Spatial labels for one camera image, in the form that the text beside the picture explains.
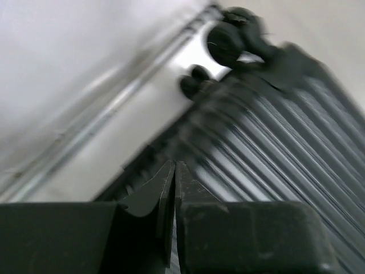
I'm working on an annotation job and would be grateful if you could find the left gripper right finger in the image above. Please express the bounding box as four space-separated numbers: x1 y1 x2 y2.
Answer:
175 162 338 273

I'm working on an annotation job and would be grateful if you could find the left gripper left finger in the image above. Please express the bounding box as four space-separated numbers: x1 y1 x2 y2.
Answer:
1 160 175 273

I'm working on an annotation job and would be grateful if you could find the black hard-shell suitcase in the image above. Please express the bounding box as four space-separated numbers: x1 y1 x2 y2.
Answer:
98 7 364 273

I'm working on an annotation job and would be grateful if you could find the silver aluminium rail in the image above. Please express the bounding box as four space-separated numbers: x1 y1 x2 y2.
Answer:
1 1 221 202

